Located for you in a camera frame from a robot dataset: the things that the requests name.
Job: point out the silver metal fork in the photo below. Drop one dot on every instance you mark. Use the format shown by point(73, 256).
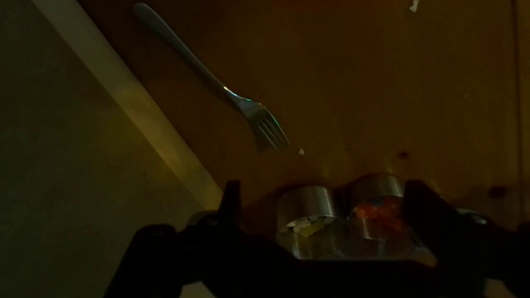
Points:
point(245, 105)

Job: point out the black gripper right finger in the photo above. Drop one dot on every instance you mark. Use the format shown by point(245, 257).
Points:
point(432, 213)

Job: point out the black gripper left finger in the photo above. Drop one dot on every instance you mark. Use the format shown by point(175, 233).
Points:
point(230, 208)

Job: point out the small silver metal tin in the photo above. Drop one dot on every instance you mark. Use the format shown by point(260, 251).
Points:
point(381, 213)
point(308, 218)

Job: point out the wooden dresser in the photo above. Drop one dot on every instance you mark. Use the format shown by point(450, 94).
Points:
point(386, 84)

